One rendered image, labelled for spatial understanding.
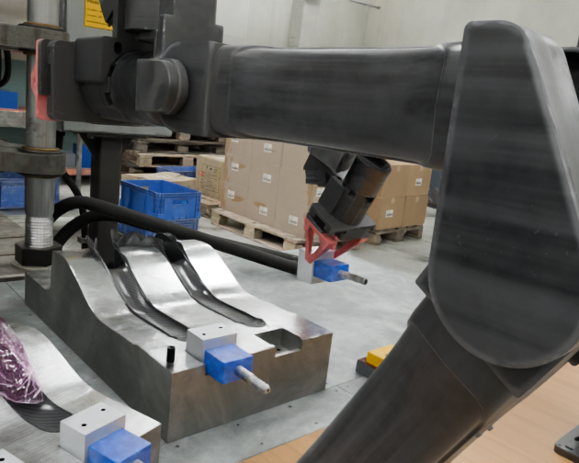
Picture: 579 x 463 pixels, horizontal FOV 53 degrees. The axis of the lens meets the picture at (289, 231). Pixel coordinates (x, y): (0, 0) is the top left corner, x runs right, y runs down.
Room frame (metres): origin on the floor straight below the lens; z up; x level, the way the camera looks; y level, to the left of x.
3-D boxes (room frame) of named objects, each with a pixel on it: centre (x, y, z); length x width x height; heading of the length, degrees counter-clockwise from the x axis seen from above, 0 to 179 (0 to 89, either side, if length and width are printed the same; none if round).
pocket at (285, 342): (0.74, 0.00, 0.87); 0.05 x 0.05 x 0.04; 43
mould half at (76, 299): (0.87, 0.19, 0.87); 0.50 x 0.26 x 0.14; 43
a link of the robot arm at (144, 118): (0.47, 0.12, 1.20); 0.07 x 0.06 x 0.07; 44
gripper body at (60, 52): (0.51, 0.16, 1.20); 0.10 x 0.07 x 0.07; 134
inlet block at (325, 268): (0.93, -0.08, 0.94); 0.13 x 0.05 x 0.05; 43
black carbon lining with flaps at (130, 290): (0.86, 0.18, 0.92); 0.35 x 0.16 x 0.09; 43
